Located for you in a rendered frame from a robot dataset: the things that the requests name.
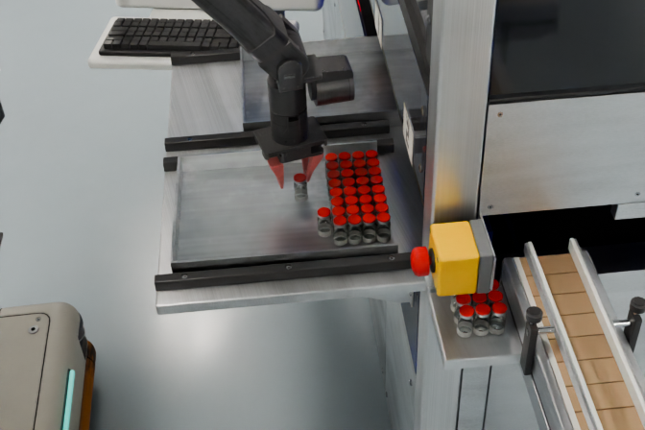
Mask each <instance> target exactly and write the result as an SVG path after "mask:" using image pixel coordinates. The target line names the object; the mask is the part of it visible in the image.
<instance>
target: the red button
mask: <svg viewBox="0 0 645 430"><path fill-rule="evenodd" d="M410 260H411V268H412V271H413V273H414V274H415V275H416V276H428V275H429V274H430V265H431V256H429V254H428V250H427V248H426V247H425V246H424V247H415V248H413V249H412V252H411V255H410Z"/></svg>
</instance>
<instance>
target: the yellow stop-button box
mask: <svg viewBox="0 0 645 430"><path fill-rule="evenodd" d="M429 231H430V237H429V253H428V254H429V256H431V265H430V270H431V274H432V277H433V281H434V285H435V290H436V293H437V295H438V296H439V297H443V296H454V295H464V294H474V293H475V292H476V293H477V294H483V293H488V292H489V291H490V281H491V272H492V264H493V252H492V249H491V246H490V241H489V238H488V236H487V233H486V230H485V227H484V224H483V221H482V220H481V219H478V220H470V221H469V222H467V221H463V222H453V223H441V224H433V225H431V226H430V228H429Z"/></svg>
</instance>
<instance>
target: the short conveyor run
mask: <svg viewBox="0 0 645 430"><path fill-rule="evenodd" d="M568 249H569V252H570V253H565V254H554V255H543V256H537V254H536V251H535V249H534V246H533V243H532V242H528V243H525V244H524V253H525V256H526V257H521V258H519V257H514V259H513V258H512V257H506V258H504V260H503V261H502V268H501V276H500V283H499V287H502V289H503V293H504V296H505V299H506V302H507V304H508V307H509V310H510V313H511V316H512V319H513V322H514V327H515V330H516V333H517V336H518V339H519V342H520V344H521V348H522V351H521V357H520V363H518V364H519V366H520V370H521V373H522V376H523V379H524V382H525V385H526V388H527V392H528V395H529V397H530V400H531V403H532V406H533V409H534V412H535V416H536V419H537V424H538V427H539V430H645V379H644V377H643V374H642V372H641V370H640V368H639V365H638V364H637V362H636V360H635V357H634V355H633V352H634V349H635V345H636V342H637V338H638V334H639V331H640V327H641V325H642V318H641V316H640V314H643V313H645V299H644V298H641V297H634V298H632V299H631V302H630V310H629V314H628V317H627V319H623V320H618V319H617V317H616V314H615V312H614V310H613V308H612V305H611V303H610V301H609V297H608V295H607V293H606V291H605V288H604V286H603V284H602V282H601V279H600V277H599V276H598V274H597V271H596V269H595V267H594V265H593V262H592V260H591V258H590V256H589V253H588V251H582V250H581V248H580V246H579V243H578V241H577V239H576V238H575V239H574V238H570V239H569V245H568ZM624 326H625V328H624V331H623V329H622V327H624Z"/></svg>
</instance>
